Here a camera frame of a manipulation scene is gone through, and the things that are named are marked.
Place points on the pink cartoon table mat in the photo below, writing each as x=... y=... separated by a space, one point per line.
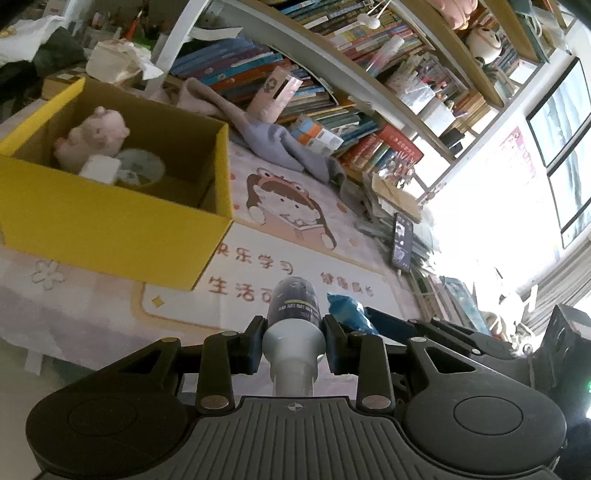
x=286 y=223

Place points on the black smartphone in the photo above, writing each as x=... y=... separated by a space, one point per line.
x=403 y=237

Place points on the orange blue white box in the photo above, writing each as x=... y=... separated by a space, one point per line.
x=316 y=138

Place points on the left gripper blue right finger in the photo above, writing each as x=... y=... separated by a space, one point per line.
x=365 y=356

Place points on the grey purple cloth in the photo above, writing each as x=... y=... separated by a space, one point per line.
x=270 y=142

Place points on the stack of papers and books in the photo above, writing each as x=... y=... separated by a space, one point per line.
x=439 y=296

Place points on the pink plush pig toy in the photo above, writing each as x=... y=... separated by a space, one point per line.
x=102 y=133

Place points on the white power adapter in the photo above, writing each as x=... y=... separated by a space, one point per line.
x=101 y=169

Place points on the yellow cardboard box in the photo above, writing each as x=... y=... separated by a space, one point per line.
x=163 y=234

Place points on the pink cylindrical box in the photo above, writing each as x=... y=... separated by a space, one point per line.
x=272 y=98

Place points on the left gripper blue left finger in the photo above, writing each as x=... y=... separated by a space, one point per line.
x=222 y=356

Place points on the white tissue pack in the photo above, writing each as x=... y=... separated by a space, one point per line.
x=115 y=61

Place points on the blue wrapper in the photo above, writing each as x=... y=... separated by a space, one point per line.
x=349 y=312

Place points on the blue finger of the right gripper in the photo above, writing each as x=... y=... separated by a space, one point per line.
x=460 y=339

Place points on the dark spray bottle white cap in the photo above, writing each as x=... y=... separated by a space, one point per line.
x=293 y=343

